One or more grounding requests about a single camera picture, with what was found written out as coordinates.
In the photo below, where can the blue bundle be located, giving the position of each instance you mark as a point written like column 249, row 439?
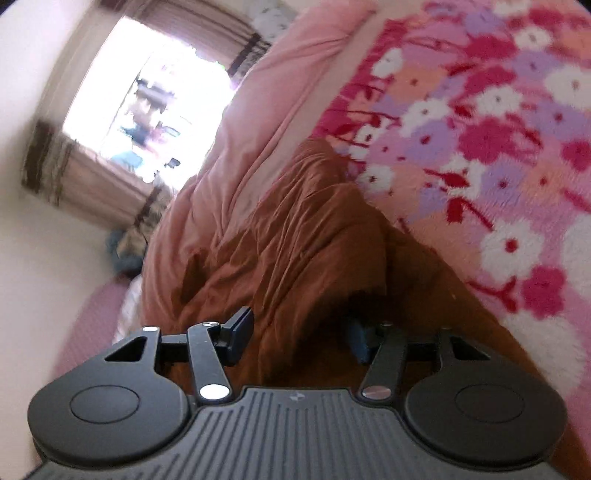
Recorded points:
column 122, row 251

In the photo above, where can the white floral padded board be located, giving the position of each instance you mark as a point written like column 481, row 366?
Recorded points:
column 272, row 13

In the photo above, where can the striped beige curtain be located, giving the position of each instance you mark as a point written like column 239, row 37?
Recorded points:
column 249, row 44
column 69, row 170

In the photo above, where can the brown garment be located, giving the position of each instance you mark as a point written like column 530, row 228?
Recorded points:
column 295, row 240

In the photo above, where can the white crumpled blanket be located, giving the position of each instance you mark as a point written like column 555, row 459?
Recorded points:
column 128, row 304

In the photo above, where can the floral pink blanket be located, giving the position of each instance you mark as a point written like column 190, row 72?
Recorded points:
column 485, row 138

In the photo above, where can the pink quilt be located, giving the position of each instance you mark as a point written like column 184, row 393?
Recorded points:
column 277, row 106

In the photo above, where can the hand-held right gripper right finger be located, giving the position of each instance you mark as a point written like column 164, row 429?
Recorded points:
column 358, row 342

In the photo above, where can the bright window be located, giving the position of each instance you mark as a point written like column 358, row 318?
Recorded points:
column 152, row 92

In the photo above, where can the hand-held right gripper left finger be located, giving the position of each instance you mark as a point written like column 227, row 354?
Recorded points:
column 240, row 333

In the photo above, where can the pink bed sheet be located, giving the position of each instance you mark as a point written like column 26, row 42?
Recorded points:
column 365, row 44

